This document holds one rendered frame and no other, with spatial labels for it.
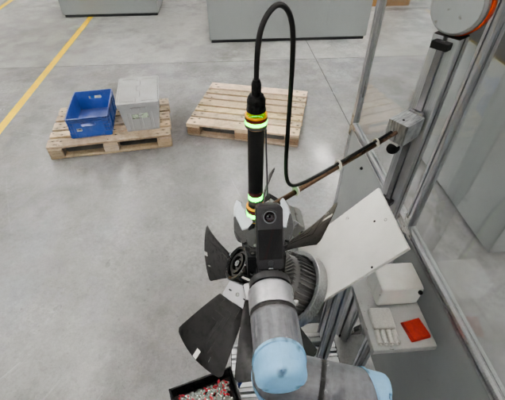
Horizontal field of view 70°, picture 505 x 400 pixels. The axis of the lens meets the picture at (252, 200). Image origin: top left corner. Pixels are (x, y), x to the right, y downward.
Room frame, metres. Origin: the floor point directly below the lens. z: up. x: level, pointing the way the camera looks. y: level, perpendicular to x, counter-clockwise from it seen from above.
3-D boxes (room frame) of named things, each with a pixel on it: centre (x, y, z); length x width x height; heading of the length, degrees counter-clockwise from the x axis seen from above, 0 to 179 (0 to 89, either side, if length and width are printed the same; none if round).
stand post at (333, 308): (0.77, -0.33, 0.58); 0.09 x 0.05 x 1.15; 4
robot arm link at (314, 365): (0.23, -0.05, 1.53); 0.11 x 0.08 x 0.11; 78
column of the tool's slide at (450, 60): (1.06, -0.56, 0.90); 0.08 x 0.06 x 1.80; 39
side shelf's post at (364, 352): (0.76, -0.55, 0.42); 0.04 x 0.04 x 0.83; 4
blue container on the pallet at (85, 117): (3.35, 1.67, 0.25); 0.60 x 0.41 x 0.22; 11
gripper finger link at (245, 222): (0.49, 0.02, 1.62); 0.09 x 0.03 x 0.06; 26
